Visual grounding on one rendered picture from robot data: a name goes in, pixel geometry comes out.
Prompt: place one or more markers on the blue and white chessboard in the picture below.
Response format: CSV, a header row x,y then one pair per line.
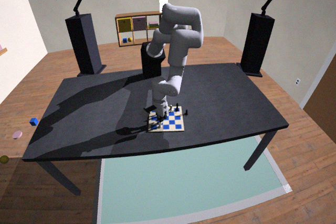
x,y
173,123

